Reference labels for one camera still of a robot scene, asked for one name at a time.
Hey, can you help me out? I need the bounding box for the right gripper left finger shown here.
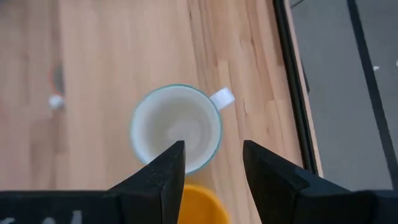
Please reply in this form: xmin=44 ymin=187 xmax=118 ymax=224
xmin=108 ymin=140 xmax=187 ymax=224

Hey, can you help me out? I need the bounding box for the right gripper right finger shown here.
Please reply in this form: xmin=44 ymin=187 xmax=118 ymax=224
xmin=243 ymin=139 xmax=355 ymax=224

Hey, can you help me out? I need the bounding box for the plain yellow mug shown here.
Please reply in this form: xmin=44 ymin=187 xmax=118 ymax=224
xmin=177 ymin=184 xmax=233 ymax=224

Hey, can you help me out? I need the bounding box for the light blue mug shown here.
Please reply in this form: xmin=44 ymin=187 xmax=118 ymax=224
xmin=129 ymin=83 xmax=236 ymax=175

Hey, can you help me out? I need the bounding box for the small white round object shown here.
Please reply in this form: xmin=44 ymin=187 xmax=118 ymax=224
xmin=48 ymin=94 xmax=66 ymax=110

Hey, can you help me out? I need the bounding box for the black aluminium table frame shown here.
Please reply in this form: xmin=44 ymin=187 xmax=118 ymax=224
xmin=272 ymin=0 xmax=320 ymax=177

